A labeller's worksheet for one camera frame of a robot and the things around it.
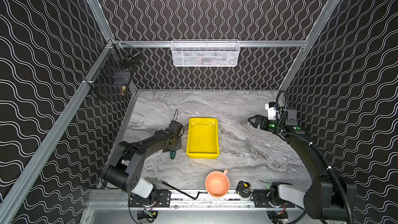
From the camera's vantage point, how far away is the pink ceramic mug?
75cm

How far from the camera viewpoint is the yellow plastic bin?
2.86 ft

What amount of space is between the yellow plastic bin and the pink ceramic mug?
0.10m
